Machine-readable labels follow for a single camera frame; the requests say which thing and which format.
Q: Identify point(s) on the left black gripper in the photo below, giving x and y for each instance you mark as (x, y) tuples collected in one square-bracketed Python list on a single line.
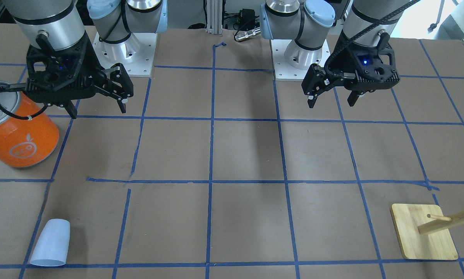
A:
[(343, 62)]

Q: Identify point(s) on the orange can with metal lid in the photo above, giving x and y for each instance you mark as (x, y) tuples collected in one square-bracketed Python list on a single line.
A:
[(24, 143)]

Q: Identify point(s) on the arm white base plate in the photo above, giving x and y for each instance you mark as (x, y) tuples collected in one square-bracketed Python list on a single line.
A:
[(291, 62), (136, 54)]

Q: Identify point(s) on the wooden mug stand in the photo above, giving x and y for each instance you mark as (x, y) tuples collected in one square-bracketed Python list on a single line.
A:
[(423, 231)]

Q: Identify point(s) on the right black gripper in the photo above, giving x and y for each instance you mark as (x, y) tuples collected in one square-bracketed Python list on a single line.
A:
[(88, 58)]

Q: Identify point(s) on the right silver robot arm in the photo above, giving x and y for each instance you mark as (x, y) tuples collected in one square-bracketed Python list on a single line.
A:
[(115, 20)]

